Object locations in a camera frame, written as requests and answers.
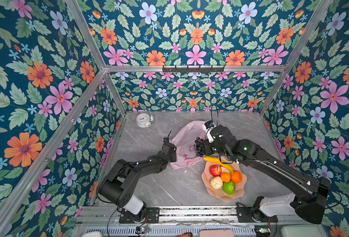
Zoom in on fake beige garlic bulb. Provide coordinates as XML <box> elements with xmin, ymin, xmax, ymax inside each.
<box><xmin>210</xmin><ymin>176</ymin><xmax>223</xmax><ymax>190</ymax></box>

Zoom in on pale green box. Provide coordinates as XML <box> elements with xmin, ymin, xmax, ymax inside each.
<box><xmin>281</xmin><ymin>225</ymin><xmax>323</xmax><ymax>237</ymax></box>

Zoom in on fake beige ginger root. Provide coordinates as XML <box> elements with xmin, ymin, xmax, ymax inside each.
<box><xmin>221</xmin><ymin>167</ymin><xmax>230</xmax><ymax>174</ymax></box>

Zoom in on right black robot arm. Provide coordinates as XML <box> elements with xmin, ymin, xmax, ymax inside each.
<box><xmin>201</xmin><ymin>125</ymin><xmax>331</xmax><ymax>224</ymax></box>

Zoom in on fake red apple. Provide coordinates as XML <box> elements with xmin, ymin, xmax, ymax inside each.
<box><xmin>209</xmin><ymin>165</ymin><xmax>222</xmax><ymax>177</ymax></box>

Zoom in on pink plastic bag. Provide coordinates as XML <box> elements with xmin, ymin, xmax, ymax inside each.
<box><xmin>170</xmin><ymin>120</ymin><xmax>206</xmax><ymax>170</ymax></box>

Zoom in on white object bottom left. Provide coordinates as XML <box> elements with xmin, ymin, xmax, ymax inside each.
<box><xmin>81</xmin><ymin>231</ymin><xmax>103</xmax><ymax>237</ymax></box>

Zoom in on fake yellow banana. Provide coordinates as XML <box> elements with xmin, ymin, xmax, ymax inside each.
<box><xmin>203</xmin><ymin>157</ymin><xmax>234</xmax><ymax>174</ymax></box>

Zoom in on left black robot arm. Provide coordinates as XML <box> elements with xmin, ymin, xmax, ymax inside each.
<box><xmin>97</xmin><ymin>138</ymin><xmax>177</xmax><ymax>216</ymax></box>

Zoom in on fake green apple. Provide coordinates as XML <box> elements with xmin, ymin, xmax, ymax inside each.
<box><xmin>222</xmin><ymin>181</ymin><xmax>236</xmax><ymax>195</ymax></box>

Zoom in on white alarm clock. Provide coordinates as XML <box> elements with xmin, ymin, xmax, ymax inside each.
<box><xmin>136</xmin><ymin>113</ymin><xmax>155</xmax><ymax>128</ymax></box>

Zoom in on pink wavy bowl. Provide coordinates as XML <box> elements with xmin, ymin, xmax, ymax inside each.
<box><xmin>201</xmin><ymin>162</ymin><xmax>247</xmax><ymax>202</ymax></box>

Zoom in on fake purple grapes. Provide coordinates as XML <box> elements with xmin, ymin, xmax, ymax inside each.
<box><xmin>194</xmin><ymin>137</ymin><xmax>206</xmax><ymax>157</ymax></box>

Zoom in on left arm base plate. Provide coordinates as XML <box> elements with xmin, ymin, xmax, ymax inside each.
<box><xmin>119</xmin><ymin>206</ymin><xmax>160</xmax><ymax>224</ymax></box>

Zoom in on orange tool handle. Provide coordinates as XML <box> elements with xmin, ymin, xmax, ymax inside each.
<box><xmin>175</xmin><ymin>233</ymin><xmax>193</xmax><ymax>237</ymax></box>

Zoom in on black hook rail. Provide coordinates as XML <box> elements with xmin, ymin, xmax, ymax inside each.
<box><xmin>162</xmin><ymin>65</ymin><xmax>225</xmax><ymax>74</ymax></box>

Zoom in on pink box at bottom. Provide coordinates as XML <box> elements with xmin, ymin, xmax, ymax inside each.
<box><xmin>199</xmin><ymin>229</ymin><xmax>234</xmax><ymax>237</ymax></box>

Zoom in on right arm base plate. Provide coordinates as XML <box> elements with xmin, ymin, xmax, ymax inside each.
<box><xmin>236</xmin><ymin>206</ymin><xmax>278</xmax><ymax>223</ymax></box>

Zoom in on aluminium mounting rail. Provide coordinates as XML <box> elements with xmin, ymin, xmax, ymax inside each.
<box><xmin>76</xmin><ymin>204</ymin><xmax>308</xmax><ymax>227</ymax></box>

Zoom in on fake orange tangerine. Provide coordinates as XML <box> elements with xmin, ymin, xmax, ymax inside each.
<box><xmin>220</xmin><ymin>172</ymin><xmax>231</xmax><ymax>183</ymax></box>

